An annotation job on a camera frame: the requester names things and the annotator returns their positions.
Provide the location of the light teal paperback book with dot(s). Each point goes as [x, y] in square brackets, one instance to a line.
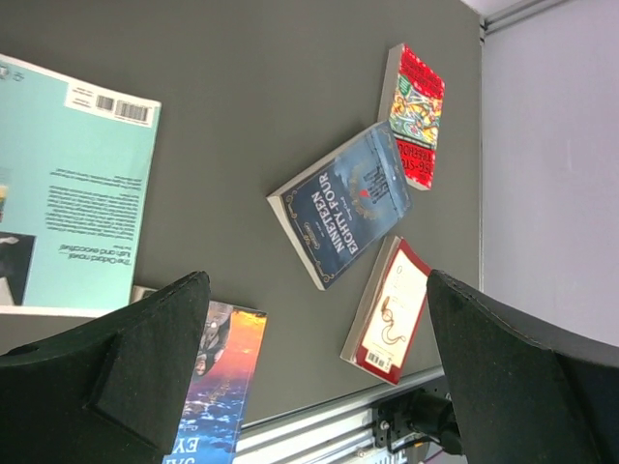
[75, 164]

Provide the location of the blue Jane Eyre book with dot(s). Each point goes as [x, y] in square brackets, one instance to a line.
[216, 403]

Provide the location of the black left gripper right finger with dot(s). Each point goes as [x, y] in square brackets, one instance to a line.
[523, 390]

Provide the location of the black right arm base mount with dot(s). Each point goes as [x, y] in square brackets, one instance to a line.
[417, 417]

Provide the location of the dark blue Nineteen Eighty-Four book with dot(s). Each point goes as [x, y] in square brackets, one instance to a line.
[343, 203]

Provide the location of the red Edward Tulane book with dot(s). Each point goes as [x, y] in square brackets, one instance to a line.
[389, 312]

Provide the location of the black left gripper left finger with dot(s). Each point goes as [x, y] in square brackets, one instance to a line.
[108, 391]

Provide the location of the red treehouse book on table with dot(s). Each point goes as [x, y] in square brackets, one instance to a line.
[411, 102]

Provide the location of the aluminium front rail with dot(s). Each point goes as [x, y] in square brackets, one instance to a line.
[325, 432]

